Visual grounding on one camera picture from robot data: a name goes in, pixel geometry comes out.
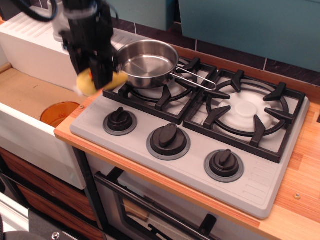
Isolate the black stove knob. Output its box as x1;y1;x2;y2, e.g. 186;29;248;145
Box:
103;107;138;136
204;149;245;183
146;123;191;161

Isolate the black burner grate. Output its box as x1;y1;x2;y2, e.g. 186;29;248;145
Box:
103;57;218;125
183;69;310;164

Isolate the black middle stove knob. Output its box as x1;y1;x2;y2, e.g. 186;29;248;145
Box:
146;123;191;161

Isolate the black right stove knob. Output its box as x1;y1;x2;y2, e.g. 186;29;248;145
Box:
204;149;245;183

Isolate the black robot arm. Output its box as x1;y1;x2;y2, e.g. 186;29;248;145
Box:
60;0;114;90

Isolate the black right burner grate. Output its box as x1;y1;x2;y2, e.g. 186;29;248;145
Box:
183;69;310;164

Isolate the wooden drawer front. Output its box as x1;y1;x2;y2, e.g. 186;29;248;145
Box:
0;148;106;240

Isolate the grey toy stove top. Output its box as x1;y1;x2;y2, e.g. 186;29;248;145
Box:
70;94;298;219

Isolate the yellow stuffed duck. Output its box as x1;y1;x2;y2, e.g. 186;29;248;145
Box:
74;68;129;96

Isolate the black left burner grate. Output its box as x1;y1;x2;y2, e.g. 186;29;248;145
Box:
103;57;218;125

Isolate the black left stove knob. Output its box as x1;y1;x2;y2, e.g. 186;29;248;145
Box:
103;107;138;136

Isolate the stainless steel pan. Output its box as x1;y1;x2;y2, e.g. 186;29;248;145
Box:
114;39;217;91

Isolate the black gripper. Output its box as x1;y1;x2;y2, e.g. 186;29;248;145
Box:
61;4;114;90

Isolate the grey toy faucet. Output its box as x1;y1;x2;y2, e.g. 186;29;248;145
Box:
51;0;70;43

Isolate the oven door with handle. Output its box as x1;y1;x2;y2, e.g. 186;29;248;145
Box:
94;167;259;240

